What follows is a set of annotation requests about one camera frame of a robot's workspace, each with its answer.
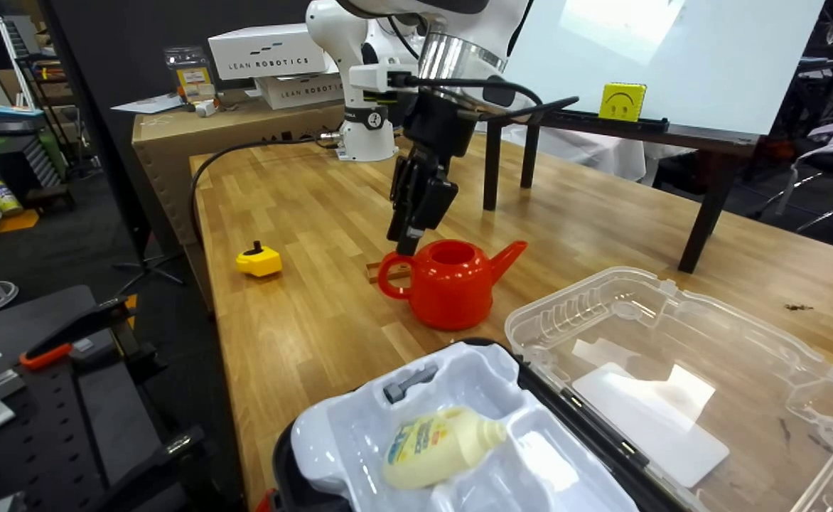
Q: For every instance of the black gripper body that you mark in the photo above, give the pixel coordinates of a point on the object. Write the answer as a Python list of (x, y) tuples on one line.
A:
[(439, 128)]

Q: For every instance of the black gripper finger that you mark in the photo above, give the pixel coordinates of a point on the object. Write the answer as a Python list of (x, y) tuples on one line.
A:
[(408, 240), (398, 218)]

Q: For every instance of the orange teapot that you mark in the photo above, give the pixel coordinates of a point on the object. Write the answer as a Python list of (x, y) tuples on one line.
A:
[(448, 282)]

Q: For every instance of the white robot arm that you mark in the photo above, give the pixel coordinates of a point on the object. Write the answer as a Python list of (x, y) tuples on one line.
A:
[(416, 74)]

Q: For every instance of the white cardboard box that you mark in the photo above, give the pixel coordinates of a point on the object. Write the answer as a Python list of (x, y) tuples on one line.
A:
[(267, 53)]

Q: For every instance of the yellow smiley sticky note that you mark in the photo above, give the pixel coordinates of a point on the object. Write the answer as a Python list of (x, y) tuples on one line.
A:
[(620, 101)]

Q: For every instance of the yellow lotion bottle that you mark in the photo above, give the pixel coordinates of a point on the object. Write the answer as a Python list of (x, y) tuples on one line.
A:
[(436, 448)]

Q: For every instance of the whiteboard on black stand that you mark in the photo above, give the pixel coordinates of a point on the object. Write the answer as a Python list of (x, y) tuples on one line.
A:
[(713, 77)]

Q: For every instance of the clear plastic case lid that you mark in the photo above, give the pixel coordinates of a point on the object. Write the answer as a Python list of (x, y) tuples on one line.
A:
[(726, 411)]

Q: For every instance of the orange handled clamp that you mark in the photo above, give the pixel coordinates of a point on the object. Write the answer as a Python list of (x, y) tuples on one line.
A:
[(60, 341)]

